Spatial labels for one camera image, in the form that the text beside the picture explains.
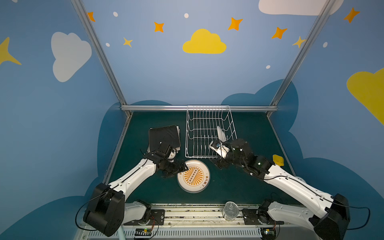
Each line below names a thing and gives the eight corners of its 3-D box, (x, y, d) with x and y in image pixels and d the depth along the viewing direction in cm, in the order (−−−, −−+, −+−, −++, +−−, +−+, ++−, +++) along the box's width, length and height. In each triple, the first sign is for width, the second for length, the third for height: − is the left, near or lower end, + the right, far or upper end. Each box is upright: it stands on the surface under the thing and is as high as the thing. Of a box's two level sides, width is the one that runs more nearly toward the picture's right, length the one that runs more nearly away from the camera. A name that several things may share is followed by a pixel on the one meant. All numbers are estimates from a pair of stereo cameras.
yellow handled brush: (273, 164, 97) (275, 162, 95) (272, 157, 101) (274, 154, 98) (281, 166, 96) (284, 164, 94) (281, 159, 100) (283, 156, 97)
